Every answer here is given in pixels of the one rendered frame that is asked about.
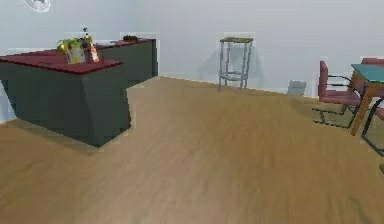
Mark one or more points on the dark green kitchen counter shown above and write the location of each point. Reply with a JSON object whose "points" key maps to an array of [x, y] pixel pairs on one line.
{"points": [[86, 100]]}

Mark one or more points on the red cushioned metal chair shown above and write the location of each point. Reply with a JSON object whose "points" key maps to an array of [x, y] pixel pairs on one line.
{"points": [[375, 116], [336, 96], [372, 61]]}

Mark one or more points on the grey metal bar stool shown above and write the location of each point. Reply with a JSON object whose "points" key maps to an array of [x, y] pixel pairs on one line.
{"points": [[235, 40]]}

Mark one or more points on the dark brown pan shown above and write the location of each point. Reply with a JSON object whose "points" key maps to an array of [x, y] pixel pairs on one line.
{"points": [[130, 38]]}

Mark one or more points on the small grey bin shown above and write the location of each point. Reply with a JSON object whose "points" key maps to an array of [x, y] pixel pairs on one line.
{"points": [[296, 87]]}

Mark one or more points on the orange spray bottle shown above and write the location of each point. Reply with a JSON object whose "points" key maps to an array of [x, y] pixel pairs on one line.
{"points": [[92, 50]]}

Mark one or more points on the teal top wooden table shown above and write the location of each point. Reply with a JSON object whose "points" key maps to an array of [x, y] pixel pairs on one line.
{"points": [[366, 71]]}

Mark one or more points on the round white wall clock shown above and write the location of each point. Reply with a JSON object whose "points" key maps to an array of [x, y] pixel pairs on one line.
{"points": [[39, 4]]}

